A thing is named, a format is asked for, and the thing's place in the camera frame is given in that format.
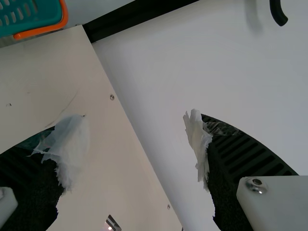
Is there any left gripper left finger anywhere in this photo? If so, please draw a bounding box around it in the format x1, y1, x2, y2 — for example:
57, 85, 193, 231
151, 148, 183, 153
0, 114, 91, 231

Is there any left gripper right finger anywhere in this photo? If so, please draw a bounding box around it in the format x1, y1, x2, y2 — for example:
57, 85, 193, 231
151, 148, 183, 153
182, 108, 308, 231

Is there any teal shopping basket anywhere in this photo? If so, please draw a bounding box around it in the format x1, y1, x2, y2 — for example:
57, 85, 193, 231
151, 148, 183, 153
0, 0, 69, 40

